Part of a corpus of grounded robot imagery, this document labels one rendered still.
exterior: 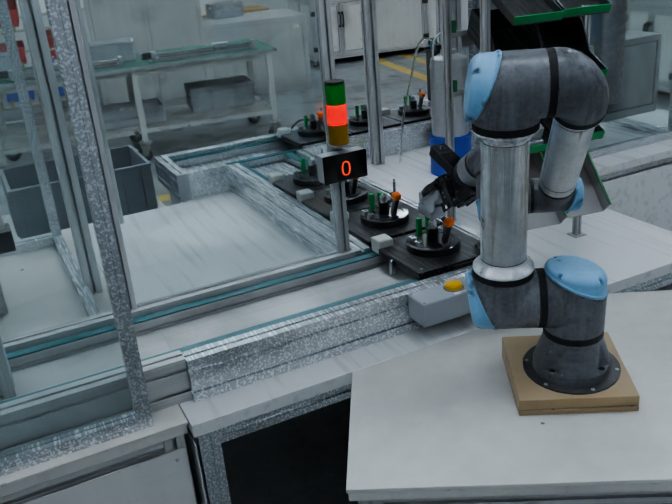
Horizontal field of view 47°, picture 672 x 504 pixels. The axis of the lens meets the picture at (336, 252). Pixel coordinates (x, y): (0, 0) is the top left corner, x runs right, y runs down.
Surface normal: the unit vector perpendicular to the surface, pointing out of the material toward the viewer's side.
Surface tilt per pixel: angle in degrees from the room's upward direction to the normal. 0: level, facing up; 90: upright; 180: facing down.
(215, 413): 0
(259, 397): 0
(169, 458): 90
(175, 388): 90
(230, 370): 90
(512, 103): 97
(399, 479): 0
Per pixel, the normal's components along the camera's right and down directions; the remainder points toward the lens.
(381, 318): 0.45, 0.31
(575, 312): -0.08, 0.44
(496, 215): -0.46, 0.45
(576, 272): 0.04, -0.89
